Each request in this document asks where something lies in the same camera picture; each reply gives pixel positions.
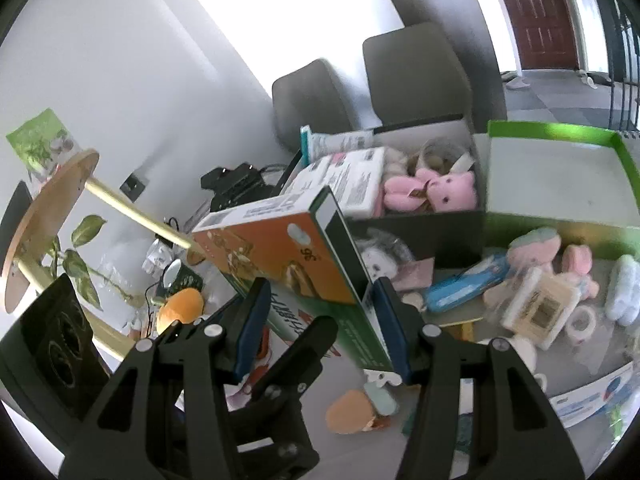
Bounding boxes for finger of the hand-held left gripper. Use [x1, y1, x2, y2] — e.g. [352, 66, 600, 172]
[232, 315, 341, 472]

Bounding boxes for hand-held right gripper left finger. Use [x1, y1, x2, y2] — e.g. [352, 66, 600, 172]
[59, 276, 273, 480]

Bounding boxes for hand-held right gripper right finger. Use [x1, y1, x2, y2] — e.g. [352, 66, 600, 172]
[372, 276, 586, 480]

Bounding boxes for orange green cardboard box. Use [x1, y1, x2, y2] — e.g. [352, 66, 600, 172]
[192, 185, 406, 373]

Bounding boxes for black storage box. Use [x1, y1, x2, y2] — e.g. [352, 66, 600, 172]
[272, 112, 488, 268]

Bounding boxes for pink card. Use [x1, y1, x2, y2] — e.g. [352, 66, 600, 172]
[392, 257, 436, 292]

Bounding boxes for small teal toy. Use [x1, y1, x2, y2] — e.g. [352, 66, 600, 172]
[362, 377, 401, 417]

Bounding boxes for white plush in plastic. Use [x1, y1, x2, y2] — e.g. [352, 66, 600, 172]
[356, 227, 416, 281]

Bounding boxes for small orange toy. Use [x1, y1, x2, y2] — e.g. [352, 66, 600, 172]
[325, 389, 393, 436]

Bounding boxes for orange plush toy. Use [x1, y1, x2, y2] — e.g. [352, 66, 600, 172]
[157, 287, 206, 335]

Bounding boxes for blue tube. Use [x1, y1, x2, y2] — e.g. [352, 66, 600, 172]
[425, 251, 512, 312]

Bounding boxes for green leafy plant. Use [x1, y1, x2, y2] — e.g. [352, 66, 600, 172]
[47, 215, 146, 311]

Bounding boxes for white cup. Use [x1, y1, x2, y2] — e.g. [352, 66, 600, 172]
[502, 335, 549, 393]

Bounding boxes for wooden stand with gold pole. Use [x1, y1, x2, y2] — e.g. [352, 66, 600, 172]
[0, 149, 206, 361]

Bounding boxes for pink plush toy brown ribbon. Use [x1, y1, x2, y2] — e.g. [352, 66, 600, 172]
[382, 169, 478, 213]

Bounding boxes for pink green pastel plush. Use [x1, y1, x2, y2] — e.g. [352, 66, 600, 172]
[507, 226, 563, 281]

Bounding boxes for white tissue pack pink label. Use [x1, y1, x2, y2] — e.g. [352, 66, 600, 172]
[285, 147, 388, 216]

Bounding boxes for small pink plush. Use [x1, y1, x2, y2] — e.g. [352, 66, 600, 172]
[560, 242, 601, 301]

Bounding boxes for white wipes pack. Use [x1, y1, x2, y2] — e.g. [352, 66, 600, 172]
[305, 129, 376, 163]

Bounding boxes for green leafy poster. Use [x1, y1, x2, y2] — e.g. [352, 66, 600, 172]
[6, 107, 82, 183]

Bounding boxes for blue white paper sheet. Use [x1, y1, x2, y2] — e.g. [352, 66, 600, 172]
[549, 362, 638, 428]

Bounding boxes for light blue plush toy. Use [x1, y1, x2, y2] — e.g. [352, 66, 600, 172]
[604, 254, 640, 326]

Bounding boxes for grey upholstered chair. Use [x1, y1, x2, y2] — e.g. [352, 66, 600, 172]
[362, 21, 473, 131]
[271, 59, 361, 153]

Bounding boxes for dark grey cabinet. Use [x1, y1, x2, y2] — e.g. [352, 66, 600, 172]
[380, 0, 505, 116]

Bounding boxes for black bar screen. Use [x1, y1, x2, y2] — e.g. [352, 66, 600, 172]
[597, 0, 640, 133]

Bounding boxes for brown panelled door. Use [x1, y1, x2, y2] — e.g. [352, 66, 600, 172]
[487, 0, 583, 72]

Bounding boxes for black camera device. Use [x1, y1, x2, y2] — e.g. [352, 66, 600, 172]
[200, 162, 273, 213]

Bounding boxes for grey wall socket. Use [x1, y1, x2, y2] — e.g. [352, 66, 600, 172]
[120, 172, 148, 200]

